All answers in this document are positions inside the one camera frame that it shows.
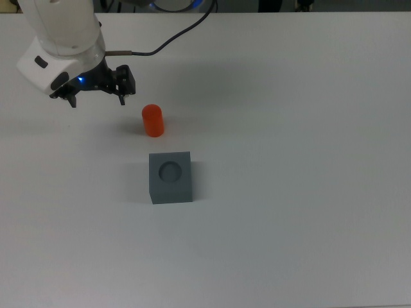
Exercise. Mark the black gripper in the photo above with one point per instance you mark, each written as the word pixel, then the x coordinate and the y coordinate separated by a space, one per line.
pixel 96 78

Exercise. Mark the orange cylinder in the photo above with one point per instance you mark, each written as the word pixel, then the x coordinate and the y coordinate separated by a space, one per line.
pixel 153 122

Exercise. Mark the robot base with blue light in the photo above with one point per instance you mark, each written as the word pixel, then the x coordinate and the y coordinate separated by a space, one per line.
pixel 176 3

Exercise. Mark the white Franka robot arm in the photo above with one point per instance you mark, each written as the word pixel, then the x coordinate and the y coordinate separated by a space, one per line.
pixel 61 29

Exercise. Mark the grey block with round hole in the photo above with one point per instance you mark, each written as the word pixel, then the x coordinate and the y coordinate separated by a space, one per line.
pixel 170 192

